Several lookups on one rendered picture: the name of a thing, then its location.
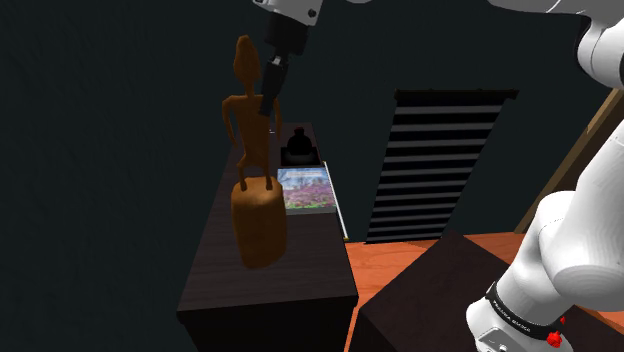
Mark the brown wooden human figure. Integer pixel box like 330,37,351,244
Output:
221,34,289,271

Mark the window with dark blinds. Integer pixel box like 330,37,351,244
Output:
364,88,520,244

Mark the small black figure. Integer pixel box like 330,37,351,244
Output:
280,127,322,167

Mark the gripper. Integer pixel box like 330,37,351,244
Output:
257,11,310,118

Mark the book with flower field cover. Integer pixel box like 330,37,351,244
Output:
276,166,339,216

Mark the dark wooden chest of drawers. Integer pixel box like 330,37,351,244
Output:
175,121,360,352

